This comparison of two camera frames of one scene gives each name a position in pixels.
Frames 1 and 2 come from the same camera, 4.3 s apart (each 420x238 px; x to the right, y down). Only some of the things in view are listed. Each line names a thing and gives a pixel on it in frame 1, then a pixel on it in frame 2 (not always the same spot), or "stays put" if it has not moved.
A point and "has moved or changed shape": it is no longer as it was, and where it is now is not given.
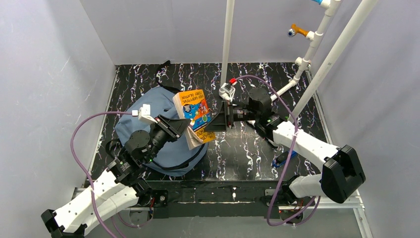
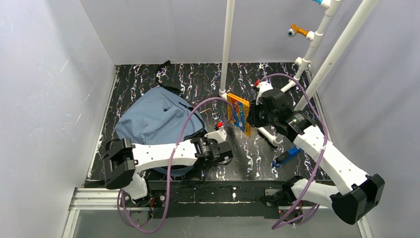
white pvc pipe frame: [227, 90] stays put
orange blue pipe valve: [295, 29] stays put
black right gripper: [230, 115] to [257, 116]
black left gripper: [171, 126] to [222, 155]
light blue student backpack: [175, 158] stays put
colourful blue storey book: [193, 105] has moved or changed shape
